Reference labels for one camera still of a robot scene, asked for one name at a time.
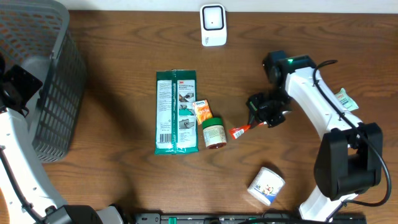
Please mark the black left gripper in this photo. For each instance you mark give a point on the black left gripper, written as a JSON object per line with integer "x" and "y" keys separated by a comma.
{"x": 26, "y": 83}

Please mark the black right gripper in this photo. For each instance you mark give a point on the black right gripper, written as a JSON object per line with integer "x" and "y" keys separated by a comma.
{"x": 254, "y": 105}

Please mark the red coffee stick sachet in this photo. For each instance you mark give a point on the red coffee stick sachet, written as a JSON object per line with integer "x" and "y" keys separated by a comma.
{"x": 237, "y": 132}

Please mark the green lid white jar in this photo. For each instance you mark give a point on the green lid white jar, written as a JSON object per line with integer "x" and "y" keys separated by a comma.
{"x": 214, "y": 133}

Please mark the small orange carton box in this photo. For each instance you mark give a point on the small orange carton box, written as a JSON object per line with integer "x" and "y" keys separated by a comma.
{"x": 202, "y": 111}

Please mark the teal white snack packet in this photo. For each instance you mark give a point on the teal white snack packet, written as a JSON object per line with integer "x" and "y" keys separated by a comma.
{"x": 346, "y": 100}

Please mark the white blue labelled jar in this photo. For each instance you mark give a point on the white blue labelled jar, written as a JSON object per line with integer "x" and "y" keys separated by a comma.
{"x": 266, "y": 186}

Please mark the white red package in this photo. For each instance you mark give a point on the white red package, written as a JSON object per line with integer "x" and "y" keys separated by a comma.
{"x": 176, "y": 123}

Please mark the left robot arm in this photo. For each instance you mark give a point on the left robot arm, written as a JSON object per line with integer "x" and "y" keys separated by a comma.
{"x": 25, "y": 185}

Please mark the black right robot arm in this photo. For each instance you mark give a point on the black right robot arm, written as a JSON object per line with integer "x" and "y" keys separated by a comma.
{"x": 349, "y": 160}

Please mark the white barcode scanner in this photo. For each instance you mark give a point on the white barcode scanner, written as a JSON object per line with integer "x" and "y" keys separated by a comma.
{"x": 213, "y": 25}

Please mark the grey plastic mesh basket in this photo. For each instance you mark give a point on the grey plastic mesh basket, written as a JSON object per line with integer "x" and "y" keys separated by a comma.
{"x": 35, "y": 36}

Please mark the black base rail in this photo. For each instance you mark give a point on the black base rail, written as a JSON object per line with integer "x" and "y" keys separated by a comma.
{"x": 269, "y": 217}

